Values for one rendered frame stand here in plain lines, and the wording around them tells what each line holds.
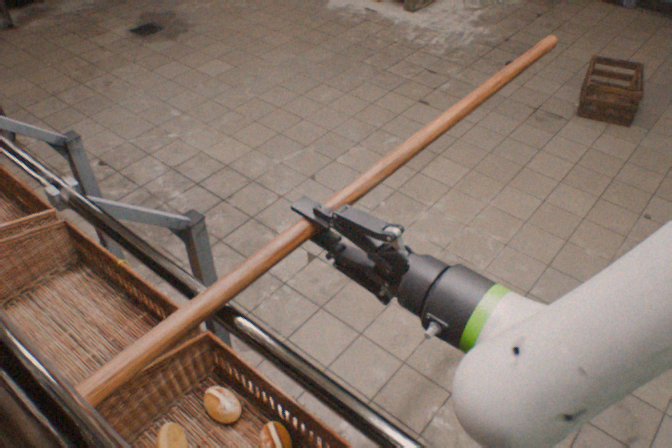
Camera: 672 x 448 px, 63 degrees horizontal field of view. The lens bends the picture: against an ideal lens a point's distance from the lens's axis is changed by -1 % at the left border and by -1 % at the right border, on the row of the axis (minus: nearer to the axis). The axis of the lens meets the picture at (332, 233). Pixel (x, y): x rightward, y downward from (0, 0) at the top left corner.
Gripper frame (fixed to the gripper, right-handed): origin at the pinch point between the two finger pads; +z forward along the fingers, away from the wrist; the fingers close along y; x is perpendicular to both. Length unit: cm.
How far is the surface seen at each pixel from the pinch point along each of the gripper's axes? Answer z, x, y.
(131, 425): 29, -27, 55
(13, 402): -13.9, -41.8, -22.3
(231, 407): 17, -11, 56
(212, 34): 290, 203, 119
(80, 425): -20, -40, -25
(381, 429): -25.1, -17.8, 2.3
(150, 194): 167, 59, 119
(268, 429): 7, -9, 55
